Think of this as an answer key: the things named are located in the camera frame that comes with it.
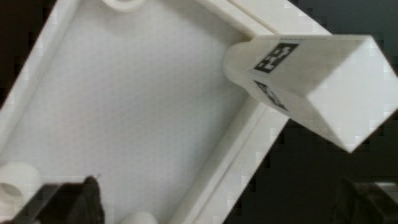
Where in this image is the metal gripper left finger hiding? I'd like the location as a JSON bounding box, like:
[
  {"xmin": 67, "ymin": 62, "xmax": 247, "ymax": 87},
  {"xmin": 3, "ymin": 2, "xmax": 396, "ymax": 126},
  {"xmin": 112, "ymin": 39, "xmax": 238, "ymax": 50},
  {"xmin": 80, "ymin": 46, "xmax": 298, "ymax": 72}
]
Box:
[{"xmin": 11, "ymin": 176, "xmax": 105, "ymax": 224}]

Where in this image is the white leg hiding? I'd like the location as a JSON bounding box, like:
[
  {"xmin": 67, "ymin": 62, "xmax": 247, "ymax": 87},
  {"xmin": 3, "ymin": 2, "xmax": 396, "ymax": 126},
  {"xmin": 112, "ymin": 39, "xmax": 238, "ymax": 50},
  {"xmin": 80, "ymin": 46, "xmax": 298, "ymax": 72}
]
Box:
[{"xmin": 224, "ymin": 35, "xmax": 398, "ymax": 151}]

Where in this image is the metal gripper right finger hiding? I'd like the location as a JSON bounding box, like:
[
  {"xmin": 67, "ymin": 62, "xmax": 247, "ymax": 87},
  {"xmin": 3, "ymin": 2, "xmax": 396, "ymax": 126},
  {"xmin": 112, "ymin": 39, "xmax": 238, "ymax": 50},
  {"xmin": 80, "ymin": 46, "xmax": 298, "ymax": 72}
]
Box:
[{"xmin": 330, "ymin": 179, "xmax": 398, "ymax": 224}]

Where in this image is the white desk top tray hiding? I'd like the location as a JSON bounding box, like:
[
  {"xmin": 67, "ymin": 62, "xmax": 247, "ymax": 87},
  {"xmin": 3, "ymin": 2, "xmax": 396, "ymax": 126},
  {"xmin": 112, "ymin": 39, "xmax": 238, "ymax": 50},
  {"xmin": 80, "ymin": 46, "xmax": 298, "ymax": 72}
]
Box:
[{"xmin": 0, "ymin": 0, "xmax": 334, "ymax": 224}]

